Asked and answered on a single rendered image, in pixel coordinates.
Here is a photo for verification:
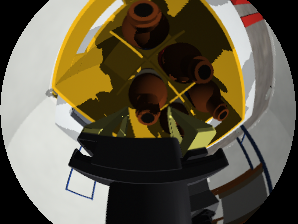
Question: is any brown glass bottle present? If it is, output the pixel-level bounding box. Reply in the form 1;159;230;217
159;97;189;139

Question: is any yellow crate with cross dividers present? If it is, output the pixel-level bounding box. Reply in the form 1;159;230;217
52;0;245;148

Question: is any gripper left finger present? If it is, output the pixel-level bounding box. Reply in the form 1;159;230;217
81;106;129;137

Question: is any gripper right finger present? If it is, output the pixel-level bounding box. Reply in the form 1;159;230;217
167;106;216;157

